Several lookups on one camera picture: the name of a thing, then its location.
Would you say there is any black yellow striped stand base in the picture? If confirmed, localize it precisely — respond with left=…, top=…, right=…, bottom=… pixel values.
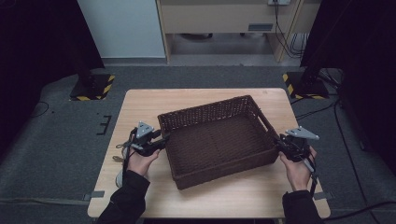
left=282, top=71, right=331, bottom=101
left=68, top=73, right=116, bottom=102

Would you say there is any white striped cloth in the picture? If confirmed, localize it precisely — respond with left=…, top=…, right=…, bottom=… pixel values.
left=112, top=146, right=132, bottom=189

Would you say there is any grey tape strip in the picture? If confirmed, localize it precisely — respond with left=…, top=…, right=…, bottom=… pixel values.
left=313, top=190, right=334, bottom=202
left=82, top=190, right=106, bottom=202

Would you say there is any left hand-held gripper cable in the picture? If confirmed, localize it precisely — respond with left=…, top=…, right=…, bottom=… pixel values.
left=115, top=127, right=138, bottom=188

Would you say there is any long thin black cable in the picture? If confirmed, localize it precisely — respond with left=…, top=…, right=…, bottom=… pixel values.
left=333, top=102, right=375, bottom=216

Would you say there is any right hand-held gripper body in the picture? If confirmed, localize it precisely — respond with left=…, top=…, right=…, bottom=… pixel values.
left=278, top=125, right=320, bottom=162

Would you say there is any hand-held gripper cable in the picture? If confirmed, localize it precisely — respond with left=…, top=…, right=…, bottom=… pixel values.
left=303, top=152, right=319, bottom=198
left=115, top=127, right=138, bottom=188

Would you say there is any black cable bundle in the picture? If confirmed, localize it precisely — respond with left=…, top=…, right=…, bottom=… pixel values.
left=273, top=0, right=311, bottom=60

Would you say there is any black curtain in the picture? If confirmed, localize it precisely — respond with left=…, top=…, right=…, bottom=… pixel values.
left=0, top=0, right=106, bottom=157
left=300, top=0, right=396, bottom=175

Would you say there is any person's right hand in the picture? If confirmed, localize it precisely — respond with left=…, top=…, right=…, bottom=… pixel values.
left=278, top=146, right=318, bottom=192

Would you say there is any person's left hand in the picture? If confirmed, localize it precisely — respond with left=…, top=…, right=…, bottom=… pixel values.
left=126, top=147, right=162, bottom=177

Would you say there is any thin black floor cable loop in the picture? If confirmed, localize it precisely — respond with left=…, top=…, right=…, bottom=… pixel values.
left=29, top=101, right=50, bottom=119

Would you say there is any white panel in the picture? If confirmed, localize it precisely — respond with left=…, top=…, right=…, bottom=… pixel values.
left=76, top=0, right=166, bottom=59

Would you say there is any right hand-held gripper cable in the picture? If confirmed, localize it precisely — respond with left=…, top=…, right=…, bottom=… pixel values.
left=303, top=152, right=319, bottom=198

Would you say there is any thick black floor cable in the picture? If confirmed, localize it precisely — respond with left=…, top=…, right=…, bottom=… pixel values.
left=323, top=200, right=396, bottom=222

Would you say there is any wooden cabinet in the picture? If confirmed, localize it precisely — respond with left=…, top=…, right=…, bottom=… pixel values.
left=155, top=0, right=323, bottom=63

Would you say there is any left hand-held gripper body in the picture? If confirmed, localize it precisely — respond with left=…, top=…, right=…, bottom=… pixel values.
left=129, top=120, right=160, bottom=158

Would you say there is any brown woven basket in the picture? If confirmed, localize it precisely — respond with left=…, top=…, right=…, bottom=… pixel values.
left=157, top=94, right=280, bottom=190

